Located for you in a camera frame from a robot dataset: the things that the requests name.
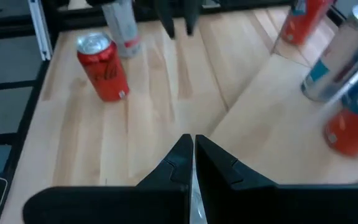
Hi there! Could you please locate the black aluminium rig frame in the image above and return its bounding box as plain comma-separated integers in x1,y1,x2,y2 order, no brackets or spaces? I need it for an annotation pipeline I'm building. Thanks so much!
0,0,344,224

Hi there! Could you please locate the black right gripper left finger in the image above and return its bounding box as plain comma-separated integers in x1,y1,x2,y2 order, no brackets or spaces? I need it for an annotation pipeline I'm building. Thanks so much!
22,133,195,224

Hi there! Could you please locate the orange Fanta soda can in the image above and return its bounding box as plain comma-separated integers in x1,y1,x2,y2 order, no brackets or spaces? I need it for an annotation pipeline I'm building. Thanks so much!
280,0,335,46
323,58,358,158

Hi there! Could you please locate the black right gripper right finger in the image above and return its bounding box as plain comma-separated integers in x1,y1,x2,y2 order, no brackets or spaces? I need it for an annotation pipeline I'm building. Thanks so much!
195,134,358,224

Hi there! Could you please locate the white Celsius slim can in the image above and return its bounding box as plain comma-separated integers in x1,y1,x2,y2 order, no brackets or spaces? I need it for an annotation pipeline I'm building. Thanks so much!
101,0,142,59

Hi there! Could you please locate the silver aluminium extrusion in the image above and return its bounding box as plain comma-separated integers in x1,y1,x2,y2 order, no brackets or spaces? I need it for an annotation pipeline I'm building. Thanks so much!
26,0,54,62

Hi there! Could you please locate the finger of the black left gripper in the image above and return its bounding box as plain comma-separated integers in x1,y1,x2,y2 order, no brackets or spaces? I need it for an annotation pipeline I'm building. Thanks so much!
181,0,203,35
155,0,176,40

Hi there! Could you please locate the blue silver Red Bull can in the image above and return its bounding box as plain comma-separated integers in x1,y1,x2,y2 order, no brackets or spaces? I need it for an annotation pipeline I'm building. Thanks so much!
300,2,358,103

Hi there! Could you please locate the red Coca-Cola Zero Sugar can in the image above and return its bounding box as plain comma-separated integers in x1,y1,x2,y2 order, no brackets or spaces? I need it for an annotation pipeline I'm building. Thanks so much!
75,32,131,103

